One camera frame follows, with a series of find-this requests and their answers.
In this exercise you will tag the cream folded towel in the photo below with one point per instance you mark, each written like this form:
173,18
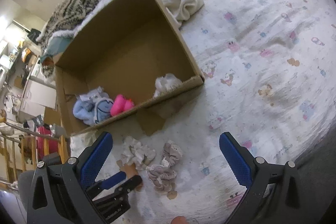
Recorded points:
182,10

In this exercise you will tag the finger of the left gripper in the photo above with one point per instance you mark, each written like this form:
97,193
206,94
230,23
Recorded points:
130,183
113,180

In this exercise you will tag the open cardboard box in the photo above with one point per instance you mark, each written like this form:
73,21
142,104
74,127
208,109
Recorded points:
124,48

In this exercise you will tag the wooden chair frame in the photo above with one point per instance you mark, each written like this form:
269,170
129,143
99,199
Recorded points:
19,150

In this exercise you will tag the white patterned cloth piece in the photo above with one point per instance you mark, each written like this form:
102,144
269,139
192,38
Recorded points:
93,95

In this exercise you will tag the orange cylinder toy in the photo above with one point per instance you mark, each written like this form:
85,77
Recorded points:
180,220

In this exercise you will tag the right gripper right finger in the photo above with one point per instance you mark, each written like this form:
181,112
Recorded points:
273,192

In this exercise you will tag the red bag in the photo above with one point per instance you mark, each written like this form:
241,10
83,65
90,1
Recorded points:
53,145

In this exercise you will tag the cream ruffled scrunchie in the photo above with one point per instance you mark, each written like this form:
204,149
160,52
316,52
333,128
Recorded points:
134,152

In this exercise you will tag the teal cushion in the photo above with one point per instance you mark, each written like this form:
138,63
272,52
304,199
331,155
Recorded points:
55,46

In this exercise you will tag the white cabinet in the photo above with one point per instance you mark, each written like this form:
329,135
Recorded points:
37,96

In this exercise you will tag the light blue plush toy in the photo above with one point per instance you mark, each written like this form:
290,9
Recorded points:
92,113

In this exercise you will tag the white fluffy scrunchie in box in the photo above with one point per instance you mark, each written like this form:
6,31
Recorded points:
166,84

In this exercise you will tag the striped knitted fleece blanket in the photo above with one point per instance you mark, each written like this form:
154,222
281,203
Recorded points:
67,16

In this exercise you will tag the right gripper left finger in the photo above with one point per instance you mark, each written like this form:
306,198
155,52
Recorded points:
58,191

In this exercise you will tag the patterned white bed quilt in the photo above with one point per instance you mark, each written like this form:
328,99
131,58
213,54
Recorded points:
269,68

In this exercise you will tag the pink rubber duck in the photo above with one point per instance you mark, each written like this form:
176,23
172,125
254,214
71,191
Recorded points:
120,105

